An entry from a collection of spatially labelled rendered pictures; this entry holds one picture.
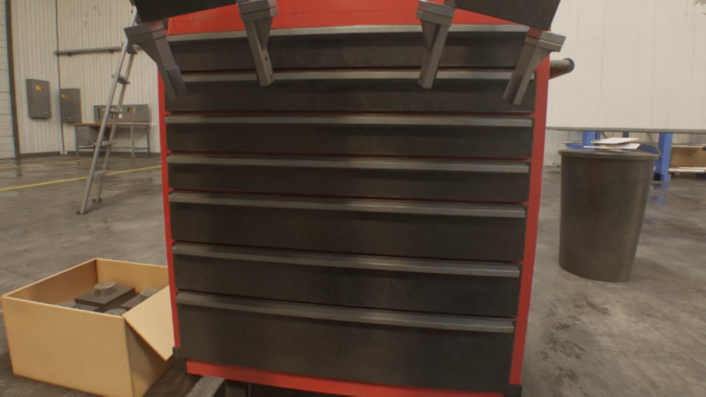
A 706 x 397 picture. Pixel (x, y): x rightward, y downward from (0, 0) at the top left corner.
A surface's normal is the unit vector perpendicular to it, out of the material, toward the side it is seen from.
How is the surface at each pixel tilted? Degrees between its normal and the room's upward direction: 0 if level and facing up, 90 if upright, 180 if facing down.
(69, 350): 90
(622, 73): 90
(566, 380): 0
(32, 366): 90
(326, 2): 90
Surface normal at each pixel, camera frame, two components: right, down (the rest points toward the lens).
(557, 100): -0.54, 0.10
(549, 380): 0.01, -0.99
